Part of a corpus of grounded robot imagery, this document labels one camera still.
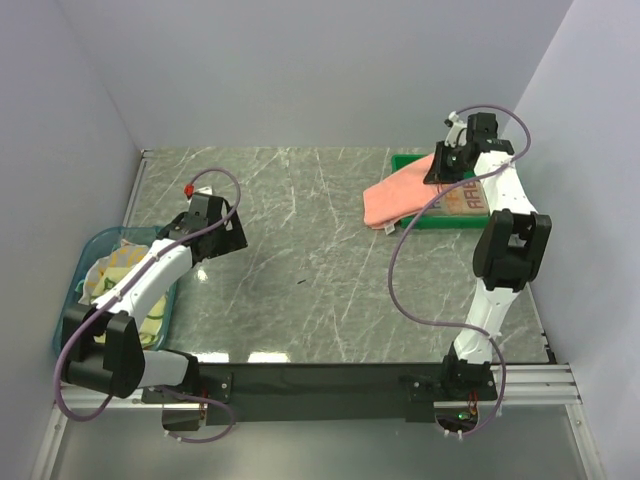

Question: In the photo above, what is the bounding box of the colourful striped rabbit towel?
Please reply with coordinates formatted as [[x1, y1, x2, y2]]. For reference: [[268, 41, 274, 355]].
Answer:
[[427, 181, 489, 217]]

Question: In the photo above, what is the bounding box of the salmon pink towel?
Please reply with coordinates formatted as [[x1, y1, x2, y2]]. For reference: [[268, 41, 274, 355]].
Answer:
[[363, 153, 440, 230]]

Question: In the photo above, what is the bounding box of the yellow green patterned towel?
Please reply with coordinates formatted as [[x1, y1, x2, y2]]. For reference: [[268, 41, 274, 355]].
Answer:
[[76, 240, 169, 350]]

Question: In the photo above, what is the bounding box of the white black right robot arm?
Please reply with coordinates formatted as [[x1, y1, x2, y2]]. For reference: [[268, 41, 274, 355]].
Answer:
[[424, 110, 552, 400]]

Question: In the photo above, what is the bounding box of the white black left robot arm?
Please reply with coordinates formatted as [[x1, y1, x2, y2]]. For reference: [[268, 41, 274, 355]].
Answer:
[[55, 193, 248, 402]]

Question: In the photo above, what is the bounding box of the green plastic tray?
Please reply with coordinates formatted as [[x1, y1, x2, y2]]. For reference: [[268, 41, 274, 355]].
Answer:
[[390, 154, 492, 231]]

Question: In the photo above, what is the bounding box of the teal plastic basket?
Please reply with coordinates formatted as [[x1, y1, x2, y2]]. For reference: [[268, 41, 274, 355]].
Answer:
[[62, 226, 177, 351]]

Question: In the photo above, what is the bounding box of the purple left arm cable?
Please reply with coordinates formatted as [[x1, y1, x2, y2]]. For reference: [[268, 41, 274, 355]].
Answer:
[[52, 168, 242, 443]]

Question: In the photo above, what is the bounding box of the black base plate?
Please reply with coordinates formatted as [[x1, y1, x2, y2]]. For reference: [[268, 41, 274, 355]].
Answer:
[[143, 362, 499, 426]]

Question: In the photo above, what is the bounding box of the aluminium mounting rail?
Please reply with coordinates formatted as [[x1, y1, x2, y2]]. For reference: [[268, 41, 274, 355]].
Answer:
[[53, 363, 584, 410]]

